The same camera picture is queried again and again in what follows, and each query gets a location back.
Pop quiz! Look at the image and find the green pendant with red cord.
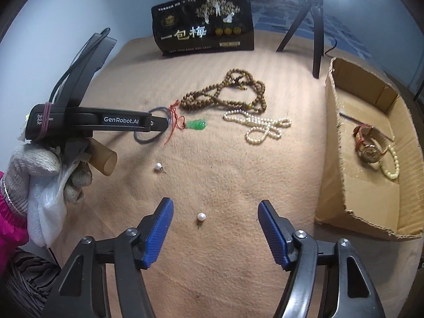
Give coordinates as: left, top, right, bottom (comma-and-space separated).
165, 99, 209, 145

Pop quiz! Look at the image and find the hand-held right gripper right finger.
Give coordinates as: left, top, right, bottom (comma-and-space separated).
258, 200, 386, 318

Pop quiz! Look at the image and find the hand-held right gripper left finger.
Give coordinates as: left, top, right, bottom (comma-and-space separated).
40, 197, 174, 318

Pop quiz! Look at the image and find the pale green bead bracelet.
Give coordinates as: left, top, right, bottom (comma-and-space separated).
379, 144, 401, 181

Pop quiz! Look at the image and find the black snack bag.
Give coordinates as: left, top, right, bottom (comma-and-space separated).
151, 0, 255, 58

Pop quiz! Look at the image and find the cardboard box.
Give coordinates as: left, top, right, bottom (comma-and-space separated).
315, 57, 424, 241

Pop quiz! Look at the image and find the person's left hand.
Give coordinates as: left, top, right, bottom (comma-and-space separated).
7, 142, 94, 219

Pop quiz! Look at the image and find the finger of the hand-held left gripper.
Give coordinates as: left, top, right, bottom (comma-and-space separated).
151, 113, 169, 132

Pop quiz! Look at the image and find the white plastic bag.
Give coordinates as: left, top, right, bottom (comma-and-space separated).
27, 164, 69, 248

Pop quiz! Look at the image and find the person's left forearm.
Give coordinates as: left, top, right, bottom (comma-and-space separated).
0, 170, 31, 275

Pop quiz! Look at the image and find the wooden bead necklace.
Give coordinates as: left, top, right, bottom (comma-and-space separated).
179, 69, 267, 113

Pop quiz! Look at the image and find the red cord bracelet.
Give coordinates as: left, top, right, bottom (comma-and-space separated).
353, 124, 388, 164

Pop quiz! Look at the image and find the blue patterned bed sheet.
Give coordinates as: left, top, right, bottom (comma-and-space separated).
252, 0, 372, 62

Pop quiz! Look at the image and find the black power cable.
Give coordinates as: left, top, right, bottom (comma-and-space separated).
323, 36, 339, 58

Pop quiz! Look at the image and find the blue ring bangle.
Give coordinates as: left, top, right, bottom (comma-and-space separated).
134, 106, 173, 144

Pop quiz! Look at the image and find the striped cloth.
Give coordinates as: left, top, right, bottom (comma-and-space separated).
0, 248, 63, 318

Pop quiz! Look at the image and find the black tripod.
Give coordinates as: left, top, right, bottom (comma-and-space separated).
276, 0, 327, 79

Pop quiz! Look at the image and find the white pearl necklace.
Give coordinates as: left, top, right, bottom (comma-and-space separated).
223, 109, 292, 144

